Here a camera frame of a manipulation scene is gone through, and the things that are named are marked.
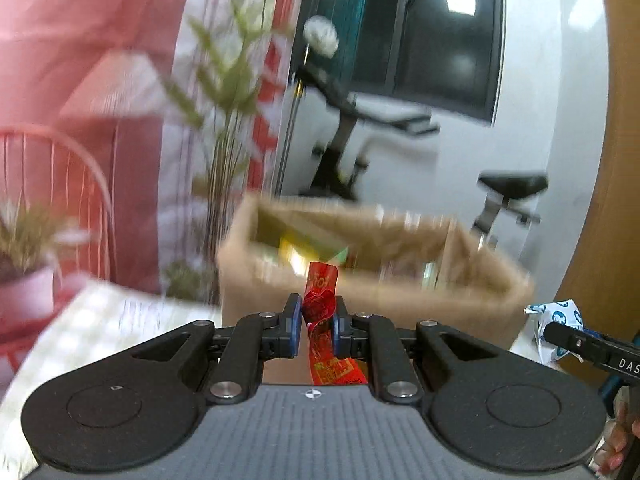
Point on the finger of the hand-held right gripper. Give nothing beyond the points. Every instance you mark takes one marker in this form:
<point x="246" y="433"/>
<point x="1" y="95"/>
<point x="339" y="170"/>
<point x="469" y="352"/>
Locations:
<point x="575" y="342"/>

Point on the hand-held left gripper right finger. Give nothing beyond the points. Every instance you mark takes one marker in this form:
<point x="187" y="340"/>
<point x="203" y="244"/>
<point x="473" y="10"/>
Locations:
<point x="340" y="327"/>

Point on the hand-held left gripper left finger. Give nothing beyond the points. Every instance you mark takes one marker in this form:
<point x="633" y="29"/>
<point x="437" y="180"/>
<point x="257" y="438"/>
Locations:
<point x="294" y="327"/>

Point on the red snack packet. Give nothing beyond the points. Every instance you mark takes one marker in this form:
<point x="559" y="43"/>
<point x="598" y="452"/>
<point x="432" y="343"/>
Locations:
<point x="322" y="305"/>

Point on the blue and white snack packet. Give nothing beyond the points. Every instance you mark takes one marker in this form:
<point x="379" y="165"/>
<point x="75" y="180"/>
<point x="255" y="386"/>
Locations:
<point x="557" y="317"/>

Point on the brown paper storage box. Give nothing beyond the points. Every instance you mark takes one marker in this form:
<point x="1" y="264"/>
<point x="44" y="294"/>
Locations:
<point x="400" y="290"/>

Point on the person's right hand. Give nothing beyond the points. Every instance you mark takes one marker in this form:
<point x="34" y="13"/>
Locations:
<point x="620" y="442"/>

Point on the yellow snack packet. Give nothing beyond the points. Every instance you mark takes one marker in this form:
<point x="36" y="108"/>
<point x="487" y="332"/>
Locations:
<point x="295" y="256"/>

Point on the wooden door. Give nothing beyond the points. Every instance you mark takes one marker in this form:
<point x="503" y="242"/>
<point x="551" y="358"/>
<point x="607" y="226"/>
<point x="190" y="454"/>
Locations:
<point x="615" y="185"/>

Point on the black exercise bike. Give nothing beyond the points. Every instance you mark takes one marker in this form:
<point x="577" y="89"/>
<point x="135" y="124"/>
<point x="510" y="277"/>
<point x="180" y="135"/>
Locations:
<point x="345" y="150"/>

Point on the tall green leafy plant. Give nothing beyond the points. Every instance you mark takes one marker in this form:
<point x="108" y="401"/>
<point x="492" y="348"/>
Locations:
<point x="230" y="110"/>

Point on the checkered tablecloth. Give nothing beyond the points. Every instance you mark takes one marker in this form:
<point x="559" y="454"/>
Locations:
<point x="65" y="340"/>

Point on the small potted plant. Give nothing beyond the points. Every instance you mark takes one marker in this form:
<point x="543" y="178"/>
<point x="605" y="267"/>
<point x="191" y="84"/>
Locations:
<point x="30" y="270"/>

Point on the white round lamp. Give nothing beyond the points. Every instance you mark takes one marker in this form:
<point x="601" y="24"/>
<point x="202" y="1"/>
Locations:
<point x="321" y="35"/>

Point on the dark window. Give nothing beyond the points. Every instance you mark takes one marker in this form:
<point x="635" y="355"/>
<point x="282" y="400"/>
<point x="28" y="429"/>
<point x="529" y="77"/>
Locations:
<point x="425" y="35"/>

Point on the red and white curtain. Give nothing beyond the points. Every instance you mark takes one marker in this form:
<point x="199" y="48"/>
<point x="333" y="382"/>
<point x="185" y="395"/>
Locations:
<point x="90" y="60"/>

